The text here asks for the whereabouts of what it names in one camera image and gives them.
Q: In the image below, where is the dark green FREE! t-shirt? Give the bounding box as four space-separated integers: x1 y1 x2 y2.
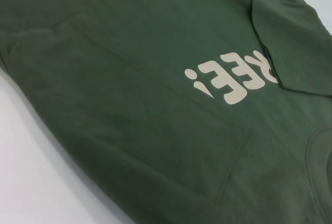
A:
0 0 332 224

